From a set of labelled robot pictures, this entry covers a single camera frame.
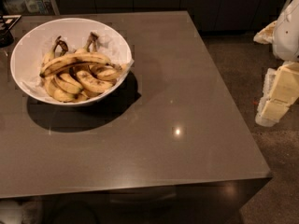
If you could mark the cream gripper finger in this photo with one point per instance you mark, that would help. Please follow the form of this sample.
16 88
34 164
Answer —
280 92
266 35

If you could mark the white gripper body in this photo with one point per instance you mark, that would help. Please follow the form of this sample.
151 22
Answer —
287 34

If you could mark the right side banana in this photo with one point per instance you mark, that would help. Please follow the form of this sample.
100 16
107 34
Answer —
107 72

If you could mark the back banana with stem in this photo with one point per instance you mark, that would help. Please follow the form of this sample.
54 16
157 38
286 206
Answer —
90 45

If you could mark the middle curved banana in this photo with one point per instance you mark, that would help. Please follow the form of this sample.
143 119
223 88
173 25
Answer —
90 83

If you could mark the long top banana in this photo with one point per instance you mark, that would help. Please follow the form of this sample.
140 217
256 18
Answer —
72 59

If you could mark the lower left banana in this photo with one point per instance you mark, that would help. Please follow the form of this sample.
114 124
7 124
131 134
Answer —
55 89

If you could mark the small left banana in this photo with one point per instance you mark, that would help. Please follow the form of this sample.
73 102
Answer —
51 53

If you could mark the white bowl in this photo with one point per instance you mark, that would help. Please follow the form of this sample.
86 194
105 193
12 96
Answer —
73 28

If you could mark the shelf with bottles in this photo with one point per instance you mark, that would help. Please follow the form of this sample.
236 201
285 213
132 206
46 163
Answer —
29 7

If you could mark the black object on table edge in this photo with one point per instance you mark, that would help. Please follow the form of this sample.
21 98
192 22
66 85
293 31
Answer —
6 24

